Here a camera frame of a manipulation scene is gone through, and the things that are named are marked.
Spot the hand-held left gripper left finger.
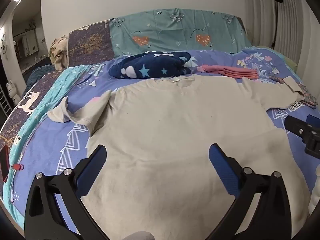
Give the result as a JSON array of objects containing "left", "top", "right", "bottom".
[{"left": 24, "top": 144, "right": 108, "bottom": 240}]

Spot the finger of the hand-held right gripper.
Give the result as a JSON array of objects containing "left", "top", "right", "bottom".
[
  {"left": 284, "top": 116, "right": 314, "bottom": 141},
  {"left": 307, "top": 114, "right": 320, "bottom": 127}
]

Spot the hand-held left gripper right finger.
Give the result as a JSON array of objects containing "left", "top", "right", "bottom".
[{"left": 208, "top": 143, "right": 292, "bottom": 240}]

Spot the beige t-shirt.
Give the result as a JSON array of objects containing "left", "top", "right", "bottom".
[{"left": 47, "top": 74, "right": 314, "bottom": 240}]

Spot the floral patterned cloth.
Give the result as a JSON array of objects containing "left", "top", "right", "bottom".
[{"left": 269, "top": 74, "right": 318, "bottom": 109}]

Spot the purple printed bed cover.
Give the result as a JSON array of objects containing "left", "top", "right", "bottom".
[{"left": 20, "top": 47, "right": 320, "bottom": 230}]

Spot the white plush item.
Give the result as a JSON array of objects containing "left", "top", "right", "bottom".
[{"left": 309, "top": 165, "right": 320, "bottom": 213}]

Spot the pink folded cloth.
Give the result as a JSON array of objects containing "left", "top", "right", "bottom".
[{"left": 201, "top": 64, "right": 259, "bottom": 79}]

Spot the white curtain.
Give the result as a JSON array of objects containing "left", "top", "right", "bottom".
[{"left": 244, "top": 0, "right": 320, "bottom": 64}]

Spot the navy deer print teal quilt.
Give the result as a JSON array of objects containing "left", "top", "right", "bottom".
[{"left": 0, "top": 20, "right": 115, "bottom": 223}]

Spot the white ladder rack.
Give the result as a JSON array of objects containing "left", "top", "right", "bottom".
[{"left": 0, "top": 82, "right": 13, "bottom": 117}]

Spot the dark blue knit blanket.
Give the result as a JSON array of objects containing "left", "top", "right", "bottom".
[{"left": 25, "top": 64, "right": 57, "bottom": 93}]

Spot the white rabbit figurine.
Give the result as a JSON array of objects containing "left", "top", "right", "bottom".
[{"left": 5, "top": 80, "right": 18, "bottom": 105}]

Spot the navy star print blanket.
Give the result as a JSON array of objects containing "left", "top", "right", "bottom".
[{"left": 109, "top": 51, "right": 192, "bottom": 79}]

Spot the beige crumpled cloth pile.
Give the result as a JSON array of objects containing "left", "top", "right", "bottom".
[{"left": 49, "top": 37, "right": 69, "bottom": 70}]

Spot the teal heart print sheet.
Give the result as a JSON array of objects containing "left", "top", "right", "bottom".
[{"left": 109, "top": 8, "right": 253, "bottom": 56}]

